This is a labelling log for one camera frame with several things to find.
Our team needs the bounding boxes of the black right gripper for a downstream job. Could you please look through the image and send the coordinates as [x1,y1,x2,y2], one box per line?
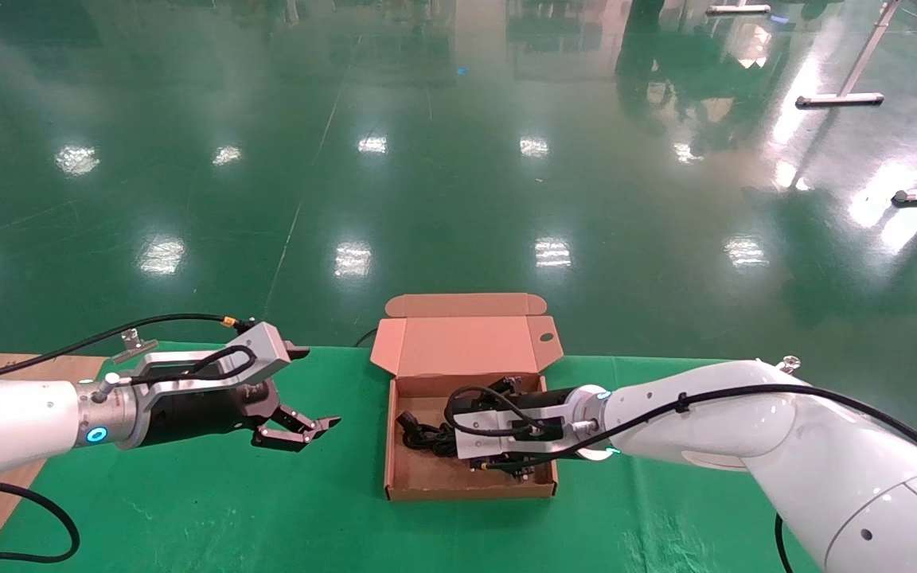
[458,378,580,479]

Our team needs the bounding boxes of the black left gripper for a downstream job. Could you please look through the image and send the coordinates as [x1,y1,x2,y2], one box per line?
[140,342,341,453]

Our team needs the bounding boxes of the flat open cardboard box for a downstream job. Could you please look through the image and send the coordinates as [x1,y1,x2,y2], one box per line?
[369,292,564,502]

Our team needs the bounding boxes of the green table cloth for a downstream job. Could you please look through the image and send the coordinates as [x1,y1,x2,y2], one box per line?
[0,341,825,573]

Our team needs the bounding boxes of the white pole floor stand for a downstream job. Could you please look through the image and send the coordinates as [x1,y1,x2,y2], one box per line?
[795,0,901,108]

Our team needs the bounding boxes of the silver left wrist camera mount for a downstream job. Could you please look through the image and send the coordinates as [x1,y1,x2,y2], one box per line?
[112,322,292,399]

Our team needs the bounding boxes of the short black left gripper cable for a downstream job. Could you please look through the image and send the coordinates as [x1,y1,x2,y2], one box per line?
[96,345,259,392]

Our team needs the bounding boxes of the long black left arm cable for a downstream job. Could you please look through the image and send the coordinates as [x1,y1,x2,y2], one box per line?
[0,313,256,563]

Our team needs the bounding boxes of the long black arm cable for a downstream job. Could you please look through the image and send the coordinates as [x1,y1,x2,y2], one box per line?
[0,313,256,563]
[444,384,917,573]

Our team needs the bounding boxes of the long black right arm cable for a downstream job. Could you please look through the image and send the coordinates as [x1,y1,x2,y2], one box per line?
[444,384,917,573]

